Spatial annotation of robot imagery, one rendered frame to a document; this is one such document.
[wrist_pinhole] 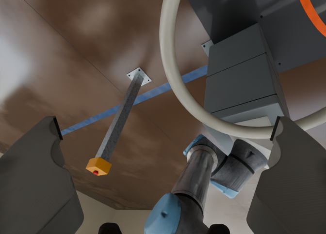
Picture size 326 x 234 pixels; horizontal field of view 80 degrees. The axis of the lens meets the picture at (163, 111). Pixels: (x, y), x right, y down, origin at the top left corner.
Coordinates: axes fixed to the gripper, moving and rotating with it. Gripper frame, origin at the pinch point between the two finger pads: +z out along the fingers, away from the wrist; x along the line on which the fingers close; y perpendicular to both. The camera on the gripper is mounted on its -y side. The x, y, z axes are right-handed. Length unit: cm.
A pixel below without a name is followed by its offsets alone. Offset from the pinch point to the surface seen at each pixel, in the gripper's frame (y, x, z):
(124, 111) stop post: 78, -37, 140
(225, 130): 21.0, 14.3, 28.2
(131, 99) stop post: 73, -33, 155
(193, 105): 14.4, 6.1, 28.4
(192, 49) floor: 30, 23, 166
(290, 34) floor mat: 15, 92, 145
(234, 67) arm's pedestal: 31, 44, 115
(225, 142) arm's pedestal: 70, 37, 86
